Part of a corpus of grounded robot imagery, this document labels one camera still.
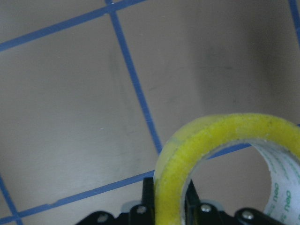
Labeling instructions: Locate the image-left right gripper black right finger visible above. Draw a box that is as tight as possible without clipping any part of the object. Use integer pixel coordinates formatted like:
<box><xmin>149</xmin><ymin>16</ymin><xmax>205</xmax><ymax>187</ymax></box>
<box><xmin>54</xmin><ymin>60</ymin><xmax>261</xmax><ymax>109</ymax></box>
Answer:
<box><xmin>184</xmin><ymin>181</ymin><xmax>273</xmax><ymax>225</ymax></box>

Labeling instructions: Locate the yellow tape roll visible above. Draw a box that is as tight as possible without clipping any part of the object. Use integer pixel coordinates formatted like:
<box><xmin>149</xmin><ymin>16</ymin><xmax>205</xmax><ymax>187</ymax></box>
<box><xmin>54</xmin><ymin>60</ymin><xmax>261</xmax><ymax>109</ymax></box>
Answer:
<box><xmin>154</xmin><ymin>113</ymin><xmax>300</xmax><ymax>225</ymax></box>

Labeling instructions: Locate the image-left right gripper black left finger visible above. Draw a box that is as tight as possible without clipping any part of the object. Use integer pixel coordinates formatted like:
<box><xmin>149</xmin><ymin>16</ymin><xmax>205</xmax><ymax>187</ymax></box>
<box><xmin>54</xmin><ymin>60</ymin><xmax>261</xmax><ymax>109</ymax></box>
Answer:
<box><xmin>79</xmin><ymin>178</ymin><xmax>155</xmax><ymax>225</ymax></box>

